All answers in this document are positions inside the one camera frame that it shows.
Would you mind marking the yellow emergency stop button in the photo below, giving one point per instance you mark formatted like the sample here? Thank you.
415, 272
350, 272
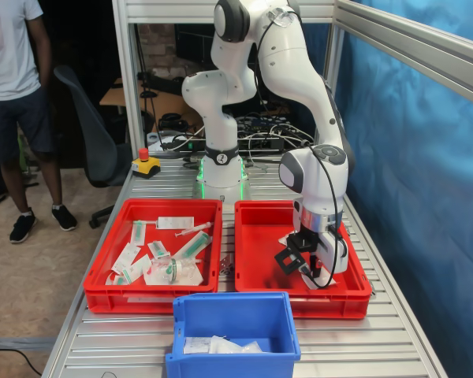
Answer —
146, 165

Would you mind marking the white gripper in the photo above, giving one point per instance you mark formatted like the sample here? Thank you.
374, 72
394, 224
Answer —
335, 254

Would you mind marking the small green cap packet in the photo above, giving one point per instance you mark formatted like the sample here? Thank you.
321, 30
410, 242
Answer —
116, 279

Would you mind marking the clear thin syringe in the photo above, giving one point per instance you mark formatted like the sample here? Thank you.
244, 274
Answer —
195, 229

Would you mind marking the metal corner bracket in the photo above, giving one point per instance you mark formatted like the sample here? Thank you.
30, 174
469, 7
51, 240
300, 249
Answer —
226, 265

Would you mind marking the red box with syringes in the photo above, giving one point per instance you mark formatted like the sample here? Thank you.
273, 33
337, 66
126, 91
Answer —
106, 303

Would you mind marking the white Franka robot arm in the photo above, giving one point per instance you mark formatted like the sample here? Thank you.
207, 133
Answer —
291, 59

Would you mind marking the red box with bandages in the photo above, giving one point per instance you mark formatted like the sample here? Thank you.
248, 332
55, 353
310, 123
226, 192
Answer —
260, 260

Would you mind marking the white flat rectangular packet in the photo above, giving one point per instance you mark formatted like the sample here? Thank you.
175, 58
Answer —
175, 223

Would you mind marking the blue curtain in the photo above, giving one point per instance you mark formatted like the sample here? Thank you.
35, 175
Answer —
418, 197

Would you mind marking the white labelled packet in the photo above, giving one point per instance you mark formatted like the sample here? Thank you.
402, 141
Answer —
125, 258
137, 268

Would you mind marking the wooden desk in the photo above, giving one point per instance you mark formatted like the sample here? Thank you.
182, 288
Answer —
112, 98

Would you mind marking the large packaged green syringe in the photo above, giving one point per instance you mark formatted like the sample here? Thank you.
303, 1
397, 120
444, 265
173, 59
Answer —
195, 244

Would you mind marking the aluminium profile frame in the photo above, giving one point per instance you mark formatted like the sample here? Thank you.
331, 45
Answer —
127, 78

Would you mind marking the grey metal floor bar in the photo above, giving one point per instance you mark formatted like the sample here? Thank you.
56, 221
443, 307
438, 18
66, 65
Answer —
19, 343

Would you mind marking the packaged green plunger syringe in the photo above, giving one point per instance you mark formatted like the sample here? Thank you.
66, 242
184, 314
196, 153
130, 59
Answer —
138, 233

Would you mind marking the small green needle packet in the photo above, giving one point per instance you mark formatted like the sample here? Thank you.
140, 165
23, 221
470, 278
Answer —
157, 249

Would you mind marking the black power strip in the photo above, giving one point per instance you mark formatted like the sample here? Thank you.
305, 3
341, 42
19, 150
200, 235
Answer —
260, 145

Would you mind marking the green printed banner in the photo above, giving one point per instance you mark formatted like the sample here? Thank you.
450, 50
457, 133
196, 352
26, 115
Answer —
23, 153

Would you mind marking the clear wrapped bandage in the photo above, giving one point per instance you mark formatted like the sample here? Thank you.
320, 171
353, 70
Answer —
230, 346

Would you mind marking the white printed paper packet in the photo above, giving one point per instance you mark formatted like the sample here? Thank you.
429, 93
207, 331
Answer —
195, 345

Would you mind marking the large clear plastic pouch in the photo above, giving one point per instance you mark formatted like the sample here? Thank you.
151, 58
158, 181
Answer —
181, 275

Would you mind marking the dark grey office chair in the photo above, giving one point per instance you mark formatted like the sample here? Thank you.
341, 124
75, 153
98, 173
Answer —
98, 149

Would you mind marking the person in white shirt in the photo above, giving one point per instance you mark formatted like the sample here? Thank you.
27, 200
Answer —
8, 59

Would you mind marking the blue storage bin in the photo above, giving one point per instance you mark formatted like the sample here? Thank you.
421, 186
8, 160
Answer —
228, 315

